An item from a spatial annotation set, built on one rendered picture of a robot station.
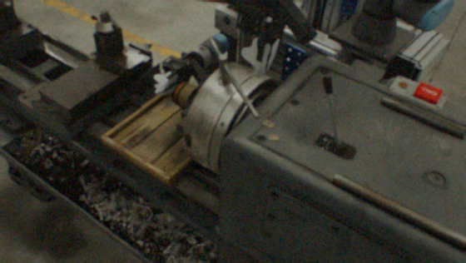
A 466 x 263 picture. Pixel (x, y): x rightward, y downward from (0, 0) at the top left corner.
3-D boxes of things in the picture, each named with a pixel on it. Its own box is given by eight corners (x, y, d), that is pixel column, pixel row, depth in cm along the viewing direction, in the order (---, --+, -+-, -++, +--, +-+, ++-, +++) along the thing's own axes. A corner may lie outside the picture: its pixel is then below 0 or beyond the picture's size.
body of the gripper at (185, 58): (161, 81, 143) (185, 64, 150) (180, 91, 139) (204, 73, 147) (160, 62, 137) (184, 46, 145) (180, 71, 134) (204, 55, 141)
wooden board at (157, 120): (235, 125, 154) (236, 116, 151) (169, 187, 132) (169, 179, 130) (172, 91, 166) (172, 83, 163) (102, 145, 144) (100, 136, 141)
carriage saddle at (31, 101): (163, 75, 173) (161, 62, 169) (71, 140, 145) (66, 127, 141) (111, 49, 185) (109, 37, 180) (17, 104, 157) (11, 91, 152)
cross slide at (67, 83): (157, 62, 169) (156, 52, 166) (71, 119, 144) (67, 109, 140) (127, 47, 176) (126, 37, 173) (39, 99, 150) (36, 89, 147)
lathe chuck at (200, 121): (270, 122, 143) (271, 52, 118) (214, 191, 128) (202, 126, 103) (247, 111, 147) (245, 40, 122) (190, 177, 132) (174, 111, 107)
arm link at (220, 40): (230, 56, 156) (231, 36, 150) (212, 70, 150) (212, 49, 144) (213, 48, 159) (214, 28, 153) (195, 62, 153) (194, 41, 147)
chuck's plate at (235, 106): (279, 126, 142) (282, 56, 117) (223, 196, 127) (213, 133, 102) (270, 122, 143) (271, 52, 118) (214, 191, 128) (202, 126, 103)
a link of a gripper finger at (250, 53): (241, 69, 97) (250, 31, 93) (263, 79, 95) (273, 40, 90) (234, 72, 95) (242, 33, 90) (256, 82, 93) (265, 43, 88)
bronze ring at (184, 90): (212, 84, 128) (188, 73, 132) (192, 100, 123) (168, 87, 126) (211, 107, 135) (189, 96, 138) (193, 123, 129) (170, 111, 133)
